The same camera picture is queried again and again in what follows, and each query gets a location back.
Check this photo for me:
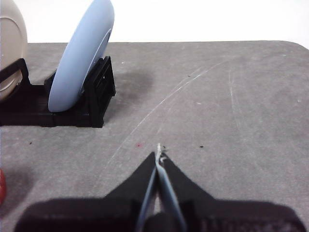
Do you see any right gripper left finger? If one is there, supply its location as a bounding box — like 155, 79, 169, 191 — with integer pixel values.
14, 151, 158, 232

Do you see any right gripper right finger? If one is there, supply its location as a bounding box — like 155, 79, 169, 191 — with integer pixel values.
158, 154, 304, 232

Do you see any red apple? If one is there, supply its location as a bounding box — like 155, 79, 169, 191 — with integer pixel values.
0, 169, 7, 205

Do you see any black plate rack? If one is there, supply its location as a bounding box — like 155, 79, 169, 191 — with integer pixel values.
0, 56, 116, 128

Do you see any blue plate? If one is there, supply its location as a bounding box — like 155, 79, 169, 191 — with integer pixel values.
47, 0, 115, 113

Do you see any beige plate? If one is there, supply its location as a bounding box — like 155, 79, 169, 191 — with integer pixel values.
0, 0, 28, 102

